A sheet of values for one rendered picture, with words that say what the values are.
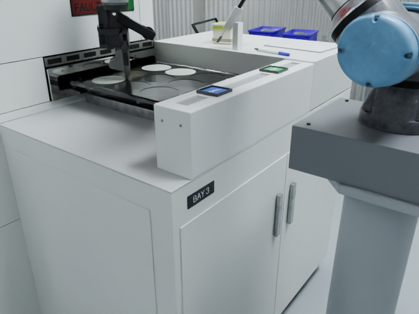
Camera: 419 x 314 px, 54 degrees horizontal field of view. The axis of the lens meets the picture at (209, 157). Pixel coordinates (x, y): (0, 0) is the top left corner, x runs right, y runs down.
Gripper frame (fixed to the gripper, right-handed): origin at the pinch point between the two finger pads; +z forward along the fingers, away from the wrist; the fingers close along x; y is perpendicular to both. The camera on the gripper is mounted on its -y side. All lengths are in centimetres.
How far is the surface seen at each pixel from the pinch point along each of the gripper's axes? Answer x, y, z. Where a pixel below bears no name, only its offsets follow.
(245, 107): 38.8, -27.7, -0.8
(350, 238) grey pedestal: 53, -50, 26
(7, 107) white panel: 11.0, 32.4, 5.3
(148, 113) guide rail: 14.9, -5.4, 7.3
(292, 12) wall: -212, -117, 2
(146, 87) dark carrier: 10.5, -5.3, 1.3
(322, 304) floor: 8, -68, 91
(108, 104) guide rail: 3.2, 6.6, 8.1
